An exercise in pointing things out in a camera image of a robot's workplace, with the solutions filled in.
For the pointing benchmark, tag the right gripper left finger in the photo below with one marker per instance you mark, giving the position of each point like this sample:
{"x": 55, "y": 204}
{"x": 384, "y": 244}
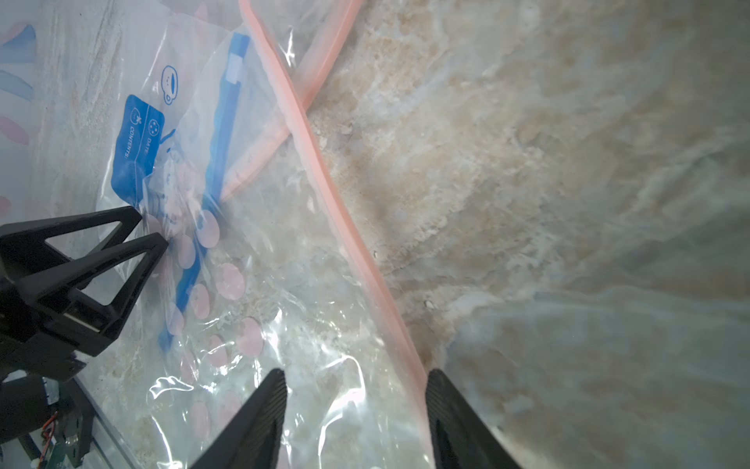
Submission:
{"x": 252, "y": 438}

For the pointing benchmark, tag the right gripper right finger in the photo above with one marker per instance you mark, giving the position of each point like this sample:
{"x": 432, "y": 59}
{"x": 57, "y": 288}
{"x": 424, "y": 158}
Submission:
{"x": 459, "y": 438}

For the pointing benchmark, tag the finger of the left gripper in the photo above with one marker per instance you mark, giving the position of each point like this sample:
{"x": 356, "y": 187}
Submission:
{"x": 21, "y": 236}
{"x": 50, "y": 297}

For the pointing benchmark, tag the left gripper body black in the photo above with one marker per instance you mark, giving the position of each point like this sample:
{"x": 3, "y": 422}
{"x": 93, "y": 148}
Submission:
{"x": 50, "y": 418}

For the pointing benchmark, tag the pink zipper clear bag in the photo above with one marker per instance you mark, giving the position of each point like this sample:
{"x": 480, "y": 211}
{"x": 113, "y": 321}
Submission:
{"x": 285, "y": 280}

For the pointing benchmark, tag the blue zipper clear bag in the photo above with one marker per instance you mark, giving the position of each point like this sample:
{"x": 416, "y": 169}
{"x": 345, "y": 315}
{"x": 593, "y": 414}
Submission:
{"x": 94, "y": 103}

